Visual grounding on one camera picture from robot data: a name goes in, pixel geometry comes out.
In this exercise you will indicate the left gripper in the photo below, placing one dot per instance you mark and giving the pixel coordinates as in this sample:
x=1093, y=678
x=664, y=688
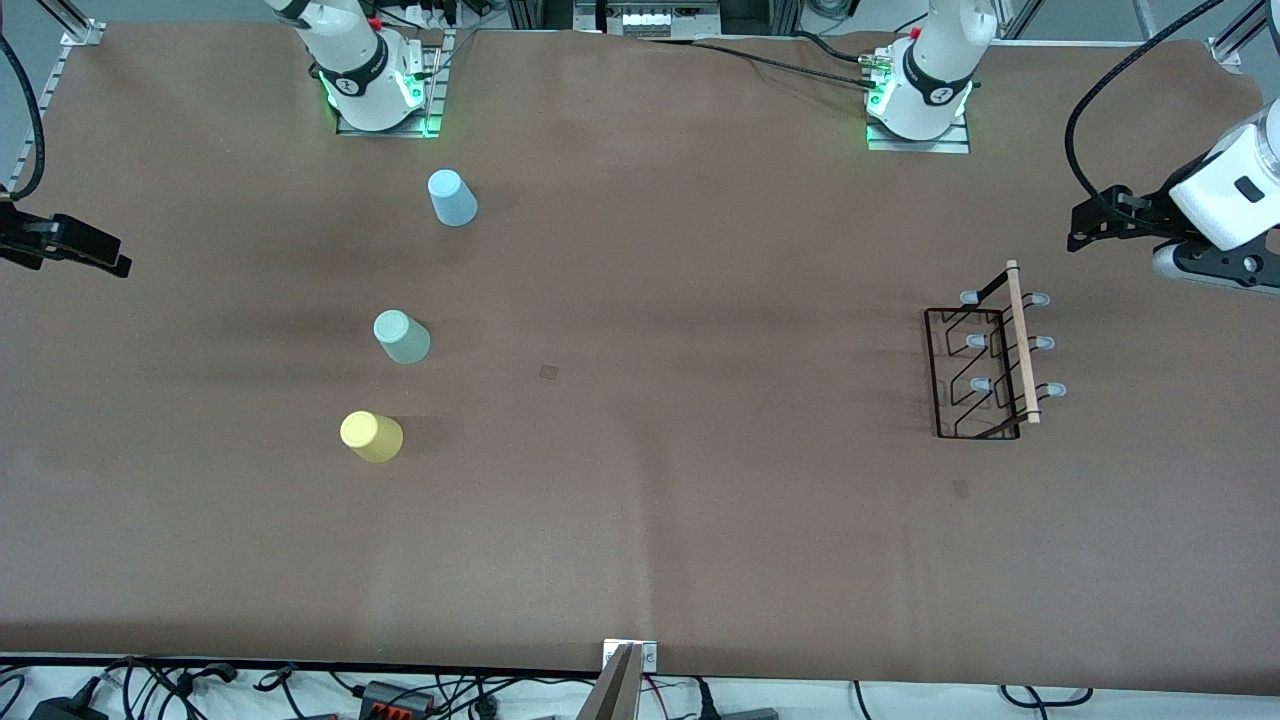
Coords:
x=1146, y=217

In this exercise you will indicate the pale green plastic cup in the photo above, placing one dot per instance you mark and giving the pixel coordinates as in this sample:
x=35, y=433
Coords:
x=402, y=340

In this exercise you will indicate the yellow plastic cup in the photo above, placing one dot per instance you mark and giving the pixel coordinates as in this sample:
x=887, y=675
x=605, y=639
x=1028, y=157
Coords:
x=372, y=437

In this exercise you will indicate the light blue plastic cup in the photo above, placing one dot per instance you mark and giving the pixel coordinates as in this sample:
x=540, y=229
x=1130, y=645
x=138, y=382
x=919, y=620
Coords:
x=452, y=200

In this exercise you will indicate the white power strip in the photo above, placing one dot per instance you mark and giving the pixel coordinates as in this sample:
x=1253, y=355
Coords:
x=425, y=12

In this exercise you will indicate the brown table mat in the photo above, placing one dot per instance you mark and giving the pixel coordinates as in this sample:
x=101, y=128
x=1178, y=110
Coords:
x=700, y=300

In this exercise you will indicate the black power adapter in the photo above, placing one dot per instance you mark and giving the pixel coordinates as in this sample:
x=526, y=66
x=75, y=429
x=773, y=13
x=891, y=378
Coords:
x=65, y=710

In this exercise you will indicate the grey box with white connectors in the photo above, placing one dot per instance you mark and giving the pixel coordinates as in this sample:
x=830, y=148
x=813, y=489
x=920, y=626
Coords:
x=648, y=18

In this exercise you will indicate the orange black connector block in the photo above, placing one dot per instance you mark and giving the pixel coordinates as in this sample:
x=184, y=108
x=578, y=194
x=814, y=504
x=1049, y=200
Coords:
x=395, y=698

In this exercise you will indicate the perforated silver side rail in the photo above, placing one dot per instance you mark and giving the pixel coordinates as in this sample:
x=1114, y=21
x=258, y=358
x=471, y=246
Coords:
x=40, y=110

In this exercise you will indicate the silver corner frame rail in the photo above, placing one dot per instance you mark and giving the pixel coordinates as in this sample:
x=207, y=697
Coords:
x=80, y=28
x=1240, y=40

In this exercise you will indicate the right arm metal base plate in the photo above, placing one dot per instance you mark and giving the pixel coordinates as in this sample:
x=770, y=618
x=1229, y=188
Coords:
x=432, y=90

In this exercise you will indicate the silver camera mount bracket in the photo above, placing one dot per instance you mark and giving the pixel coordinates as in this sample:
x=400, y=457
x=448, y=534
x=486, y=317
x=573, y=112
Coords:
x=648, y=655

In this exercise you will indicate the grey camera support beam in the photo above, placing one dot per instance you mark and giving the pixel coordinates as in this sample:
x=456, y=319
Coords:
x=615, y=695

